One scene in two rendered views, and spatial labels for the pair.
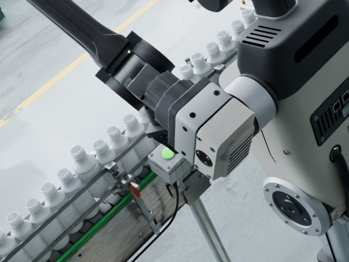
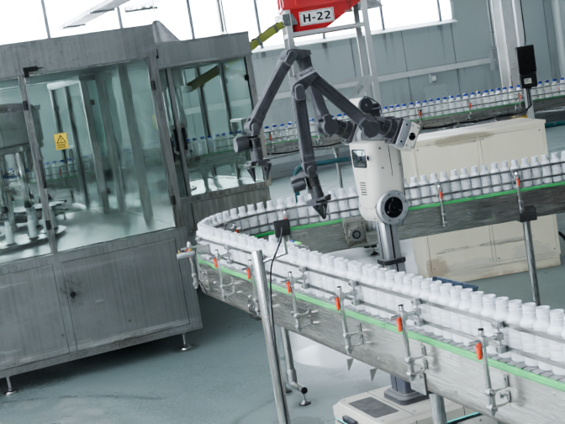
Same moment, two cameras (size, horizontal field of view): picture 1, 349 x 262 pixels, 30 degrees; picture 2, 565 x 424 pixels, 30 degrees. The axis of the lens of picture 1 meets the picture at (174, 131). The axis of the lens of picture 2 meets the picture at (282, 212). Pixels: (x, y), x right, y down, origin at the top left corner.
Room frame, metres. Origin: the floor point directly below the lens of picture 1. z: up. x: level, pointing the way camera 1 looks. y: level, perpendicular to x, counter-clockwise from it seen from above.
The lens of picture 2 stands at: (0.88, 4.66, 1.87)
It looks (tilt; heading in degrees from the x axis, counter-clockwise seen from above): 7 degrees down; 277
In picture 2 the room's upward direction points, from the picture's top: 9 degrees counter-clockwise
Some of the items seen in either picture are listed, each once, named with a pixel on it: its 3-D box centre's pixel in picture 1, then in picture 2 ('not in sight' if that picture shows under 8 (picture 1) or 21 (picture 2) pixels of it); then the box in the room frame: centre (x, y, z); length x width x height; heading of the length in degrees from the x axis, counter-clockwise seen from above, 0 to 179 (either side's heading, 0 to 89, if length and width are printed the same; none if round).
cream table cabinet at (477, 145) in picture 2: not in sight; (477, 199); (0.27, -4.06, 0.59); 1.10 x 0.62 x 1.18; 10
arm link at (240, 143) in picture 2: not in sight; (245, 137); (1.55, -0.18, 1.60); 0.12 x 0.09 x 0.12; 28
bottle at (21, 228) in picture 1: (27, 237); (297, 267); (1.34, 0.47, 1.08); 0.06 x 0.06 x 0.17
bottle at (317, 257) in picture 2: not in sight; (320, 274); (1.23, 0.68, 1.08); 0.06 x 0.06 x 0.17
